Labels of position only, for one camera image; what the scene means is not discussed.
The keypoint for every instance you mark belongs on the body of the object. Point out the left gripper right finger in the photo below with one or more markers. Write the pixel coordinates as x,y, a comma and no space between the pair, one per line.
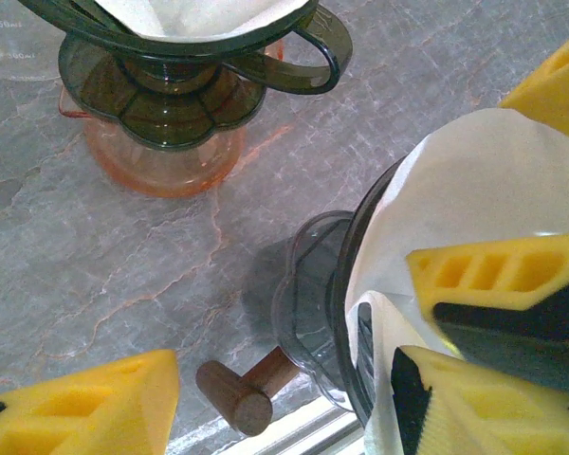
493,417

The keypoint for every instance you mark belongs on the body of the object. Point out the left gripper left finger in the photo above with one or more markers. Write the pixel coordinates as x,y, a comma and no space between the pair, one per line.
76,417

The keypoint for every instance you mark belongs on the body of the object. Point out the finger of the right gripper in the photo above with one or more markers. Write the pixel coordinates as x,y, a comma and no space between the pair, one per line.
559,90
502,284

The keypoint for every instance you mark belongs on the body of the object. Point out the white paper coffee filter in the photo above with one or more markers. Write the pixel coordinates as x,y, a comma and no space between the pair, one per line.
455,189
194,16

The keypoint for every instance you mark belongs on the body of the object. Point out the smoke grey plastic dripper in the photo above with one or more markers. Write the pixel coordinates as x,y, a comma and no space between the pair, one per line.
308,294

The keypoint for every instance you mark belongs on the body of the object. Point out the dark green plastic dripper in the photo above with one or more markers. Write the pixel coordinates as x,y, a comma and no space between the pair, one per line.
170,109

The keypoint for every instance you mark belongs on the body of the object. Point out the aluminium mounting rail beam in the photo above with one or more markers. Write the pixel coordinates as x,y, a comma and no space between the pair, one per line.
308,429

